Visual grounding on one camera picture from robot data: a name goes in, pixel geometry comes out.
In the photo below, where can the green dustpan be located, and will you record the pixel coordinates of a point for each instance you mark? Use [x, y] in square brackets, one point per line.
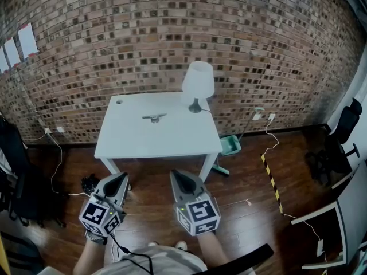
[229, 146]

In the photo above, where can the white charger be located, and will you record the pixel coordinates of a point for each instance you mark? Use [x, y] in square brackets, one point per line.
[320, 248]

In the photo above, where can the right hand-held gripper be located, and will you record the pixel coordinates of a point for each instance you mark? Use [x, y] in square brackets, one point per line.
[200, 211]

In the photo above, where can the white table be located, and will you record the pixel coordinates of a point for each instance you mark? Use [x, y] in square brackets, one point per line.
[143, 142]

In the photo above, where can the white shoe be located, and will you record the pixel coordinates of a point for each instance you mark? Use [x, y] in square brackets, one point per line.
[152, 243]
[181, 245]

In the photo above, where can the black office chair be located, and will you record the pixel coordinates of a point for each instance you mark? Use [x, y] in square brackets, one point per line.
[341, 130]
[28, 188]

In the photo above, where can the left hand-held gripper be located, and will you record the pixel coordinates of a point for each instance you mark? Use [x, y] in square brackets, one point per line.
[94, 215]

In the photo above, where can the yellow black floor tape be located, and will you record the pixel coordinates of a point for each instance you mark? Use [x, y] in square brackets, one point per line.
[272, 183]

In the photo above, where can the small grey metal part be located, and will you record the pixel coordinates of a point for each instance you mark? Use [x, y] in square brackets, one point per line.
[155, 119]

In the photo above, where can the white table lamp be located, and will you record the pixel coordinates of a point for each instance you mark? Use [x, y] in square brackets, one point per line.
[198, 79]

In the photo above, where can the white wall socket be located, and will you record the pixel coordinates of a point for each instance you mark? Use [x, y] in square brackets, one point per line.
[60, 129]
[257, 116]
[47, 130]
[271, 116]

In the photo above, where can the white paper sheet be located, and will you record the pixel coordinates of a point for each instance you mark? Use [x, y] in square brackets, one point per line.
[3, 60]
[27, 40]
[12, 53]

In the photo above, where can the person's right forearm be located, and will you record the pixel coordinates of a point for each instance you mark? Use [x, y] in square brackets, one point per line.
[213, 248]

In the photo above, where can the green broom head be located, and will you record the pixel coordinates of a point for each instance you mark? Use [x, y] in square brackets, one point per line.
[222, 170]

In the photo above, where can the person's left forearm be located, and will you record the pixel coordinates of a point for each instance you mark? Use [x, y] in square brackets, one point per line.
[89, 256]

